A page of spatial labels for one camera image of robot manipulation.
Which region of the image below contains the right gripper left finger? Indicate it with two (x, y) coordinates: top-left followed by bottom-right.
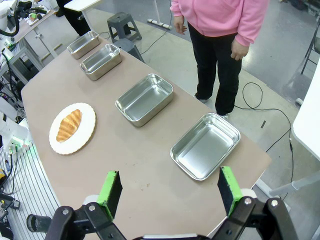
(47, 170), (123, 240)

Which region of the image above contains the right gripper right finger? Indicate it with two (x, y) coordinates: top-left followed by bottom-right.
(217, 166), (300, 240)

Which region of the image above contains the golden brown croissant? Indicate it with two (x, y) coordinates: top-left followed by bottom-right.
(56, 108), (83, 143)

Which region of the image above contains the person's right forearm pink sleeve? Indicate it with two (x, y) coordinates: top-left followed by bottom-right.
(169, 0), (187, 18)

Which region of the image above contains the person's left forearm pink sleeve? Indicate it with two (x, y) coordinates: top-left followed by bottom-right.
(234, 7), (271, 47)

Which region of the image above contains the stainless steel rectangular container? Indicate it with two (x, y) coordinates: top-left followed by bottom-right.
(79, 43), (123, 81)
(170, 112), (241, 181)
(115, 73), (174, 128)
(66, 30), (101, 60)

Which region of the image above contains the person's left hand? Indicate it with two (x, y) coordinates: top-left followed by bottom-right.
(230, 37), (250, 61)

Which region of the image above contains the person's right hand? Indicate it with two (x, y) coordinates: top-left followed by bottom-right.
(173, 15), (188, 35)

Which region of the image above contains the white scalloped plate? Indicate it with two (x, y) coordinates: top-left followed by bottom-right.
(48, 102), (97, 155)

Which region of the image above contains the large white table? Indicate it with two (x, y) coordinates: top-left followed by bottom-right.
(268, 72), (320, 200)

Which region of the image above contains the grey plastic stool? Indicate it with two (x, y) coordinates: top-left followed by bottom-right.
(113, 38), (146, 64)
(106, 11), (143, 44)

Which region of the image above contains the black folding chair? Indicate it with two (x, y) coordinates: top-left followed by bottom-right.
(301, 14), (320, 76)

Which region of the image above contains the pink zip hoodie torso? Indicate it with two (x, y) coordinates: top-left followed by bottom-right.
(169, 0), (271, 47)

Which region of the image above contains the white power strip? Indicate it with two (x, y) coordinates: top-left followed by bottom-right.
(146, 18), (173, 31)

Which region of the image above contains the person in black clothes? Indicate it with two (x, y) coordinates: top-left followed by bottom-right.
(56, 0), (91, 37)

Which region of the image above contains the brown side table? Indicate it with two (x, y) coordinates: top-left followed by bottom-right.
(12, 9), (62, 60)

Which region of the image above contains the white desk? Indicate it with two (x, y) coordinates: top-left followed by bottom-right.
(64, 0), (104, 13)

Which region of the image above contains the black floor cable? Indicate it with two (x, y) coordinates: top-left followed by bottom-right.
(234, 81), (295, 183)

